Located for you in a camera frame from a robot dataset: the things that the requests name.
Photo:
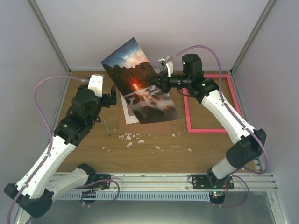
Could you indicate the aluminium front rail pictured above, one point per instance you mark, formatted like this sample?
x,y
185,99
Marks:
x,y
179,182

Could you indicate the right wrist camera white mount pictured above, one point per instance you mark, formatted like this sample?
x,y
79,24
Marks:
x,y
166,63

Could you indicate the white mat board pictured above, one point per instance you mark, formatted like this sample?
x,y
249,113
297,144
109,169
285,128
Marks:
x,y
130,118

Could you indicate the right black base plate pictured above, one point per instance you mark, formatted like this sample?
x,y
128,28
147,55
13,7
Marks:
x,y
201,182

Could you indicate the clear handle screwdriver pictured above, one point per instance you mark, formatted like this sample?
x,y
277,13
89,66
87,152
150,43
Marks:
x,y
107,128

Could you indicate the brown frame backing board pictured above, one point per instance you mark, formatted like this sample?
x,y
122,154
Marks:
x,y
162,128

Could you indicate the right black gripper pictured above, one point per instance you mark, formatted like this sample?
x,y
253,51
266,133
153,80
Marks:
x,y
164,81

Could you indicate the pink photo frame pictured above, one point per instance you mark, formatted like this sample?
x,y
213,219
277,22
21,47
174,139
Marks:
x,y
214,105

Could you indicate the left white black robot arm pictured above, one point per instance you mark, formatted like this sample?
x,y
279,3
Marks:
x,y
35,193

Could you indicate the white debris pile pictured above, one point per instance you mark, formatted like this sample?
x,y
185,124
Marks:
x,y
132,139

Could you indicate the grey slotted cable duct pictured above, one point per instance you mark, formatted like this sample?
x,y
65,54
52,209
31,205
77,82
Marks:
x,y
150,196

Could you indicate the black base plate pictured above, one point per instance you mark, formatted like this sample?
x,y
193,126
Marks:
x,y
201,182
102,185

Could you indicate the right aluminium corner post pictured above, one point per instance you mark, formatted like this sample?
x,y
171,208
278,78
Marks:
x,y
257,27

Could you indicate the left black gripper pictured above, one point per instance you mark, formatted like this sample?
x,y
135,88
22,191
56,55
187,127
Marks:
x,y
108,102

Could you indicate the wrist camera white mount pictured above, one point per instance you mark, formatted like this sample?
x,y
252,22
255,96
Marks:
x,y
96,84
166,63

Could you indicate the sunset photo print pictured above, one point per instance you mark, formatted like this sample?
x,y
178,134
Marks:
x,y
129,69

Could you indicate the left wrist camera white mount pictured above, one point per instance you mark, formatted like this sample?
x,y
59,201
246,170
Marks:
x,y
96,84

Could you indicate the aluminium corner post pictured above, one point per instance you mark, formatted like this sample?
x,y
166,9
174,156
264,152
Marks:
x,y
257,27
36,10

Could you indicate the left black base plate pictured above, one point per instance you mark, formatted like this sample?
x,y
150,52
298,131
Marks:
x,y
102,185

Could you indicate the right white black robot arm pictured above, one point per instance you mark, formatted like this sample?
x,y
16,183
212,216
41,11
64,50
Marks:
x,y
248,142

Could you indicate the left aluminium corner post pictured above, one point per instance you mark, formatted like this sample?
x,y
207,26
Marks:
x,y
36,10

